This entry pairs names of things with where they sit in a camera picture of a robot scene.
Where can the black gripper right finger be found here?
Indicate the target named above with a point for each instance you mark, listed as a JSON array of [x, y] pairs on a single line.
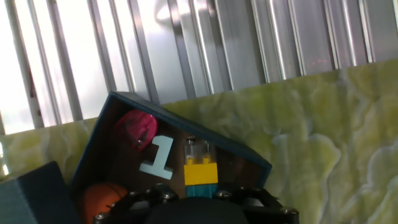
[[264, 208]]

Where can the orange toy basketball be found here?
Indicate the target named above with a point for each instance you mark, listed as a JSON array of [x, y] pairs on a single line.
[[99, 199]]

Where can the green marble pattern mat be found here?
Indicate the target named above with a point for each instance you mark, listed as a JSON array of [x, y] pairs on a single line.
[[311, 140]]

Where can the yellow teal clear brick stack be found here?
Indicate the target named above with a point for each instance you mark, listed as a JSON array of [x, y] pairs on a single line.
[[200, 174]]

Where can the light blue number one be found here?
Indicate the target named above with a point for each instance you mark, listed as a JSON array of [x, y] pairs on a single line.
[[160, 155]]

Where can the dark blue gift box base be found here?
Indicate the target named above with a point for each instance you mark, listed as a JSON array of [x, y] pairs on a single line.
[[102, 155]]

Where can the pink translucent plastic toy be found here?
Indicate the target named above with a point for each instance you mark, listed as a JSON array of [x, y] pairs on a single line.
[[136, 127]]

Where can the dark blue ribboned box lid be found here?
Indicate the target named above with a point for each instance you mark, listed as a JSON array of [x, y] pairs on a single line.
[[40, 196]]

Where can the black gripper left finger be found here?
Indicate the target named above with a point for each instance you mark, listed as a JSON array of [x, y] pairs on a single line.
[[133, 205]]

